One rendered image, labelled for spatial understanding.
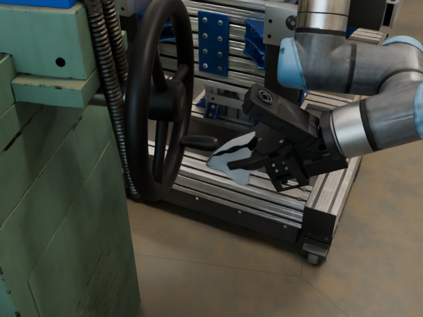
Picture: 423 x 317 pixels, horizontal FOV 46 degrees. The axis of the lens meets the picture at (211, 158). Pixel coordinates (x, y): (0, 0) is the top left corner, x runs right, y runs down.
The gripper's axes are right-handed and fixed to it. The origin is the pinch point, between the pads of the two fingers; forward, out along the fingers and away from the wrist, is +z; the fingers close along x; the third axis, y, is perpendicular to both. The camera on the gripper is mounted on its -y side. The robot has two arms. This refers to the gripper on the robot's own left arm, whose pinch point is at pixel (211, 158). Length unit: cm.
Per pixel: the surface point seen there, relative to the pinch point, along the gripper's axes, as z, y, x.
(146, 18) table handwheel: -6.8, -25.8, -4.9
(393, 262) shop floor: -6, 86, 42
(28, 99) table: 11.1, -24.6, -10.5
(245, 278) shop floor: 31, 65, 27
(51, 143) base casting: 18.7, -15.2, -5.7
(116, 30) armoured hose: 0.8, -24.7, -0.1
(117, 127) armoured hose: 7.2, -13.4, -4.9
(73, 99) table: 5.3, -22.2, -10.4
